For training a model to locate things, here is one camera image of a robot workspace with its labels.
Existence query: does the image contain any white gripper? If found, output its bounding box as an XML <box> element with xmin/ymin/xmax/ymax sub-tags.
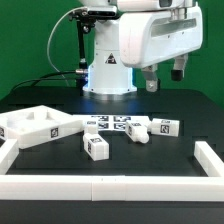
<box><xmin>118</xmin><ymin>3</ymin><xmax>203</xmax><ymax>91</ymax></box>

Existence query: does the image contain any white square tabletop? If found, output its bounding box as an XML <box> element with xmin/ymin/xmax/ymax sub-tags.
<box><xmin>0</xmin><ymin>105</ymin><xmax>83</xmax><ymax>149</ymax></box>

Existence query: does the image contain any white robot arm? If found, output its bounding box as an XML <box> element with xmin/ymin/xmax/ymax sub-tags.
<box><xmin>79</xmin><ymin>0</ymin><xmax>203</xmax><ymax>100</ymax></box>

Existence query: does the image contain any white paper marker sheet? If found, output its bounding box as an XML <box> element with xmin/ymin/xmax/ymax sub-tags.
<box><xmin>76</xmin><ymin>115</ymin><xmax>151</xmax><ymax>131</ymax></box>

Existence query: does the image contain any white U-shaped fence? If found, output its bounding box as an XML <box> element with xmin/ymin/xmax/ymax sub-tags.
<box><xmin>0</xmin><ymin>139</ymin><xmax>224</xmax><ymax>202</ymax></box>

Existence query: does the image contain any black camera on stand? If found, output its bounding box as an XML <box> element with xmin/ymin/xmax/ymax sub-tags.
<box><xmin>69</xmin><ymin>6</ymin><xmax>119</xmax><ymax>89</ymax></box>

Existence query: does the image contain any grey cable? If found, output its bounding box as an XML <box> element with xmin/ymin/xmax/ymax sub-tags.
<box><xmin>46</xmin><ymin>7</ymin><xmax>84</xmax><ymax>87</ymax></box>

